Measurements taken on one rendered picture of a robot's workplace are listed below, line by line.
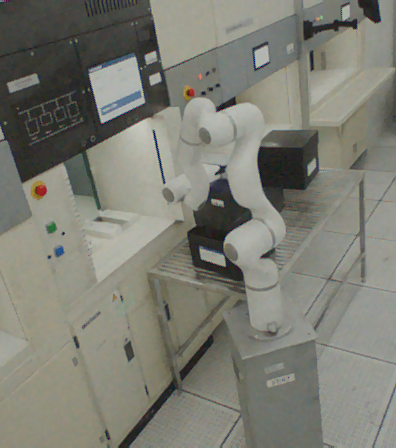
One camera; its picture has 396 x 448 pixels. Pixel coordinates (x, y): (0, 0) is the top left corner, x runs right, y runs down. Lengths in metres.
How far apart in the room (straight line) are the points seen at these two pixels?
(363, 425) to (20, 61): 2.07
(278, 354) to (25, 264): 0.93
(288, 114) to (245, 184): 2.09
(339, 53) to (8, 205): 3.81
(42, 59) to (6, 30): 0.15
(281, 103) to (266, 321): 2.10
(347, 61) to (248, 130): 3.50
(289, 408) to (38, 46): 1.56
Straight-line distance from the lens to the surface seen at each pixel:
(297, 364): 1.92
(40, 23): 1.92
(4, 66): 1.80
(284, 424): 2.10
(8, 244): 1.84
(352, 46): 5.01
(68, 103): 1.96
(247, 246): 1.64
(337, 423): 2.61
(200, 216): 2.19
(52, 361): 2.10
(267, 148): 2.87
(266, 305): 1.81
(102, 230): 2.51
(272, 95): 3.67
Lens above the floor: 1.97
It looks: 26 degrees down
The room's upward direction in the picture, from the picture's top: 10 degrees counter-clockwise
